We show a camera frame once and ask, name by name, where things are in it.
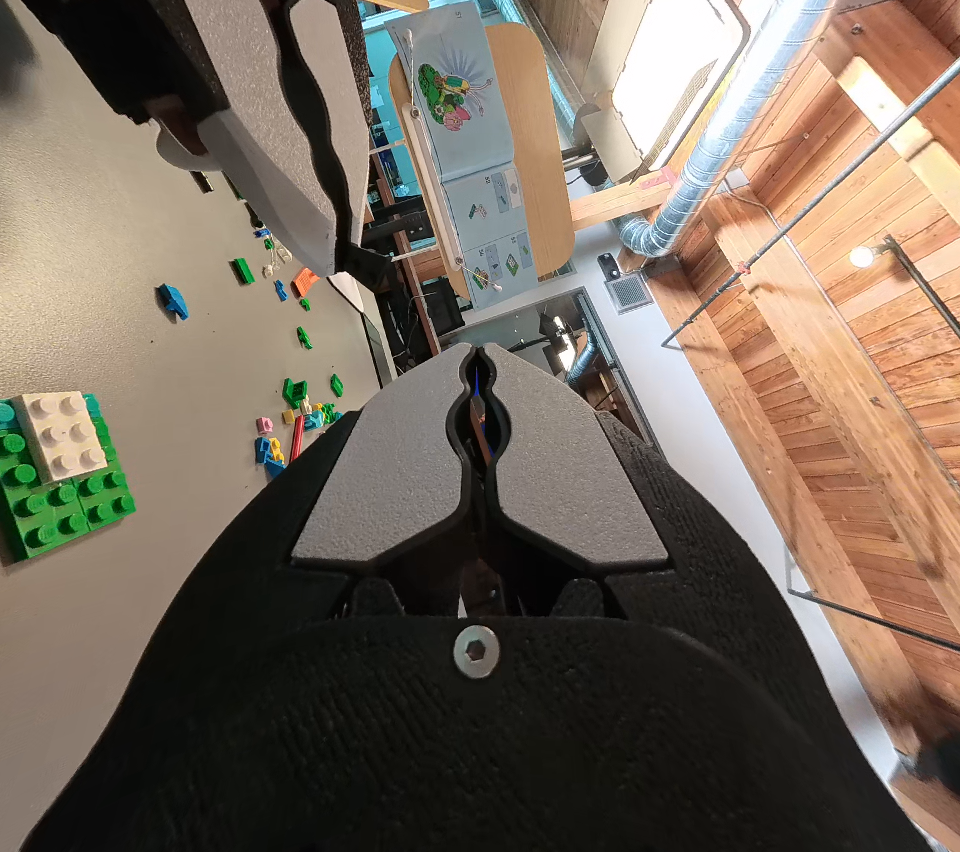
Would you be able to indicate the grey desk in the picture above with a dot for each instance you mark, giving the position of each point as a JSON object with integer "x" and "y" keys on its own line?
{"x": 112, "y": 229}

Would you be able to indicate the green brick build white top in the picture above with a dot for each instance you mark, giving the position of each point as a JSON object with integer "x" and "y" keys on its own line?
{"x": 60, "y": 477}

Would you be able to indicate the small white toy brick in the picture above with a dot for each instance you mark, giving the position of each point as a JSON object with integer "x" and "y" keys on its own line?
{"x": 276, "y": 258}

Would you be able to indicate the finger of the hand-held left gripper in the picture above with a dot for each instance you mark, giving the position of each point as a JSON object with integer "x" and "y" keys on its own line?
{"x": 337, "y": 87}
{"x": 247, "y": 94}

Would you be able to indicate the light blue instruction booklet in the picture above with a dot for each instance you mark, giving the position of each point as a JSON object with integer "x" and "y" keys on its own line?
{"x": 465, "y": 79}

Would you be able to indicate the blue slope toy brick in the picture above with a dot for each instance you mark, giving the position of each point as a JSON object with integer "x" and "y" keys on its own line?
{"x": 172, "y": 301}

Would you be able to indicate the white page holder pin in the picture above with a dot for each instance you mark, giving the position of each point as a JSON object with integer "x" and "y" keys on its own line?
{"x": 411, "y": 61}
{"x": 480, "y": 278}

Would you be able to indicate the grey vent grille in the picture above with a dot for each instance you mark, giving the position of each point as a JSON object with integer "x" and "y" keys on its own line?
{"x": 628, "y": 292}

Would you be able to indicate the green toy brick dark inside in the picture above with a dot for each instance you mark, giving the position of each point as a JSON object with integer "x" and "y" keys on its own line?
{"x": 294, "y": 390}

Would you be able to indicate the small blue toy brick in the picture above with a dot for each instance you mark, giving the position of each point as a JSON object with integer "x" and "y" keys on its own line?
{"x": 478, "y": 391}

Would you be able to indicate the wooden booklet stand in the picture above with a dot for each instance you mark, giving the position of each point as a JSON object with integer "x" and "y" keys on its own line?
{"x": 536, "y": 117}

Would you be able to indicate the black pipe lamp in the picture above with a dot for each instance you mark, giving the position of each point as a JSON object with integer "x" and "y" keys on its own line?
{"x": 862, "y": 256}

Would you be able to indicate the white ceiling light panel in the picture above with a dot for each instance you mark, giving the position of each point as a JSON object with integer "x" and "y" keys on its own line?
{"x": 675, "y": 57}

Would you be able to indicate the thin metal rod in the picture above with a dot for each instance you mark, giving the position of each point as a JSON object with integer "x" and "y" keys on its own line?
{"x": 862, "y": 612}
{"x": 810, "y": 203}

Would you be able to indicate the black flat panel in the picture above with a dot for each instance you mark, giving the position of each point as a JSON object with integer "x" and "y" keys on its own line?
{"x": 379, "y": 349}

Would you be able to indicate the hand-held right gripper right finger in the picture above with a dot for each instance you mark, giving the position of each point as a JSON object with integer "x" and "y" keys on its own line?
{"x": 570, "y": 484}

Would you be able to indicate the orange brick separator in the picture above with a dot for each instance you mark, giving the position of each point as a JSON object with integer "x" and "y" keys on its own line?
{"x": 304, "y": 280}

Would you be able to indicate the pile of colourful toy bricks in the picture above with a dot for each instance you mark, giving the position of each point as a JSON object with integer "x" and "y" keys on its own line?
{"x": 315, "y": 417}

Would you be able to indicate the red toy bar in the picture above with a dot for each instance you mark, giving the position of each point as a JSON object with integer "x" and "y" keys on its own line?
{"x": 297, "y": 436}

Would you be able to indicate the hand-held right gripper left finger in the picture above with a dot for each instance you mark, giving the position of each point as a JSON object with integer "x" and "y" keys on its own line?
{"x": 390, "y": 477}

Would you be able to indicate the person's left hand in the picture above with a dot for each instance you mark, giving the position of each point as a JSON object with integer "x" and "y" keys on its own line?
{"x": 176, "y": 113}

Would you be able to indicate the large silver spiral air duct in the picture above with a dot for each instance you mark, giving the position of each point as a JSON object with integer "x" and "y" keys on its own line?
{"x": 750, "y": 102}

